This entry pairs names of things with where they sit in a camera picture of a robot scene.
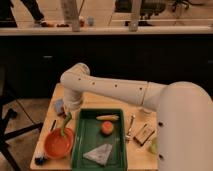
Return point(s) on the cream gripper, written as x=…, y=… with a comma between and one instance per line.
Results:
x=70, y=108

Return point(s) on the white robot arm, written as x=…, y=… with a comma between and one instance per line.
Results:
x=184, y=114

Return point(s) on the orange red bowl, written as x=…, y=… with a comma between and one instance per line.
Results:
x=57, y=146

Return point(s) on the red grape bunch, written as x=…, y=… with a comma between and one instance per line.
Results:
x=63, y=115

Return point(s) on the black marker pen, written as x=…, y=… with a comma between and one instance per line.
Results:
x=53, y=125

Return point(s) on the green plastic tray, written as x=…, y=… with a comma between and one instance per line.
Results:
x=88, y=136

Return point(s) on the orange round fruit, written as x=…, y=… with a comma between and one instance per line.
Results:
x=107, y=127

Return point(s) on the grey folded cloth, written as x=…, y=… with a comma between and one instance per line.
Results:
x=99, y=154

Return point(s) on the black white brush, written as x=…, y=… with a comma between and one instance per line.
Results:
x=40, y=158

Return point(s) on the white cup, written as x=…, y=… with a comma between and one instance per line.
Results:
x=146, y=111

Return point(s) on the brown wooden box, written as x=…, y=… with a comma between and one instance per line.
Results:
x=143, y=134

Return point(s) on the green cup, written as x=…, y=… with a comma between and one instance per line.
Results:
x=153, y=147

